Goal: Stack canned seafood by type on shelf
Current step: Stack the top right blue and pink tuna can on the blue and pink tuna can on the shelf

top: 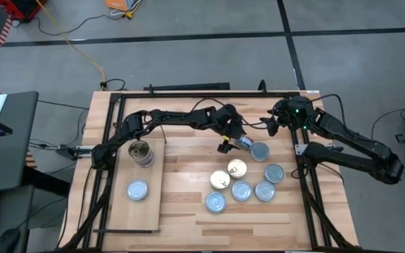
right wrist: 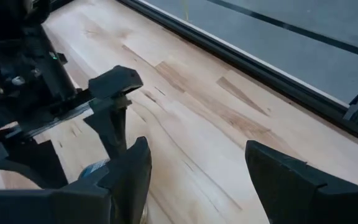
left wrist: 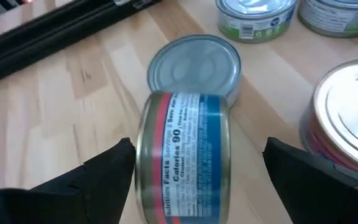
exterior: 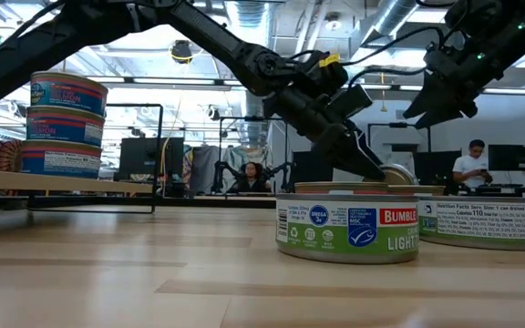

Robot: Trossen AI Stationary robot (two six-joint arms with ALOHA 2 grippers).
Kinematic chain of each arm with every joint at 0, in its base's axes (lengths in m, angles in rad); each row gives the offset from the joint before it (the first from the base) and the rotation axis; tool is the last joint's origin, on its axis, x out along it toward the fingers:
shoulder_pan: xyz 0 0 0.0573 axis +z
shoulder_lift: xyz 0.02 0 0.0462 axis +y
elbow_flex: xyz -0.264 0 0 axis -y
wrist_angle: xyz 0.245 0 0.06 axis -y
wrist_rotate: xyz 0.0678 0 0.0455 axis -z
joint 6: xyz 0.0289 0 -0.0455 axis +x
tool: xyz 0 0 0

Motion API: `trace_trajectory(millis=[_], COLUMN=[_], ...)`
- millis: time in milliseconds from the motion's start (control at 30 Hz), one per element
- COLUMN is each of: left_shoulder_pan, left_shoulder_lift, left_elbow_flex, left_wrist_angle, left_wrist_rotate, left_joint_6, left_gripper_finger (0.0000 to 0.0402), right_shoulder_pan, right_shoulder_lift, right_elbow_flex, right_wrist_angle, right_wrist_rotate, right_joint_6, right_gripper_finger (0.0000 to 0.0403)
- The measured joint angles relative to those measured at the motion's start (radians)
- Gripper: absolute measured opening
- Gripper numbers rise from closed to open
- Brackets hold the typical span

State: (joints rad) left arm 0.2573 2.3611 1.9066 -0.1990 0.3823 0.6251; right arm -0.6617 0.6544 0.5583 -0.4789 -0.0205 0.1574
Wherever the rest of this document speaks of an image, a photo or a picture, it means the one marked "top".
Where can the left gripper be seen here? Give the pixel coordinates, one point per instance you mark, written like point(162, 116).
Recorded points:
point(230, 123)

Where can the black desk leg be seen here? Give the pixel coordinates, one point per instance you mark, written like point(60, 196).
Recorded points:
point(48, 182)

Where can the grey desk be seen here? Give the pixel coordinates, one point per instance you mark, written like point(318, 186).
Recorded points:
point(16, 140)

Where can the long black bar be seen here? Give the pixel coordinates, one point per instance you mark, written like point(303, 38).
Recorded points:
point(188, 86)

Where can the orange object on floor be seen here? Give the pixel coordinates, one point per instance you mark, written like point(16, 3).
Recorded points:
point(135, 5)

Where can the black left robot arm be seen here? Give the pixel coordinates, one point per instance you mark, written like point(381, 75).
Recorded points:
point(174, 117)

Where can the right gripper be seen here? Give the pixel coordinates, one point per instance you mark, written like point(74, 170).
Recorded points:
point(284, 116)

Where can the black clamp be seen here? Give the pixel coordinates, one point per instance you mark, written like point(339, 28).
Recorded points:
point(262, 86)

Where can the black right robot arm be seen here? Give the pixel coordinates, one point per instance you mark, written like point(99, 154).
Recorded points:
point(346, 133)

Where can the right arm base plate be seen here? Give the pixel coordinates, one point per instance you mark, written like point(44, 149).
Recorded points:
point(299, 149)

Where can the red and black box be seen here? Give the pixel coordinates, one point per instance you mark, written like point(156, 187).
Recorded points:
point(19, 8)

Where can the grey keyboard tray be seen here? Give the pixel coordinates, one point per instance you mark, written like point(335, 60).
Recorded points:
point(19, 211)

